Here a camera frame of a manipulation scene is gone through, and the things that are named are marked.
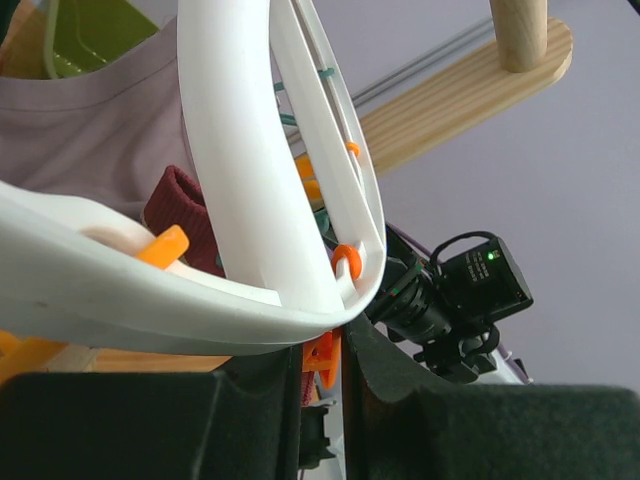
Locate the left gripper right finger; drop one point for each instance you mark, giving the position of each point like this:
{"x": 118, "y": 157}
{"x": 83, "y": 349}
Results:
{"x": 403, "y": 422}

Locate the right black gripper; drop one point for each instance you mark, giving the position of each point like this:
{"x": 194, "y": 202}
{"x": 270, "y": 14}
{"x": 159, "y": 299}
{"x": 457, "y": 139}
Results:
{"x": 448, "y": 303}

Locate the white round clip hanger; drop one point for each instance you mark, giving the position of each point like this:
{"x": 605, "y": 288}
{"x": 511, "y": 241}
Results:
{"x": 286, "y": 177}

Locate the lilac pink garment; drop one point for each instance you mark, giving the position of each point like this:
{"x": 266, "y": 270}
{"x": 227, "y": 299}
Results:
{"x": 108, "y": 135}

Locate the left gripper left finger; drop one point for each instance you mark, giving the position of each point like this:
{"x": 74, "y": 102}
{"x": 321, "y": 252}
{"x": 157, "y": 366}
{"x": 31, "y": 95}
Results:
{"x": 240, "y": 421}

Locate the orange clothes peg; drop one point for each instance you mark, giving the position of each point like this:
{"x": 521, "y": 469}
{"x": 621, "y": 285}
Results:
{"x": 22, "y": 356}
{"x": 165, "y": 249}
{"x": 322, "y": 355}

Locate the maroon striped sock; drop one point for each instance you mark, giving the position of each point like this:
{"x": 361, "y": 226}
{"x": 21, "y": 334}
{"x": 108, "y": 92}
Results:
{"x": 178, "y": 200}

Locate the olive green plastic basin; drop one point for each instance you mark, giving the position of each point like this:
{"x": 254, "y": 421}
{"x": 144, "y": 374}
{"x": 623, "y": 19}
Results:
{"x": 84, "y": 36}

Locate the wooden hanging rack frame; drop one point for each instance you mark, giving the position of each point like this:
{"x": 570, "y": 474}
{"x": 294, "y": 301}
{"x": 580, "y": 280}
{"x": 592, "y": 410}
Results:
{"x": 531, "y": 51}

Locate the beige maroon sock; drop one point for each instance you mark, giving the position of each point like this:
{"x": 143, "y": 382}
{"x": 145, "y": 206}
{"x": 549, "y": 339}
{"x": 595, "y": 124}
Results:
{"x": 309, "y": 393}

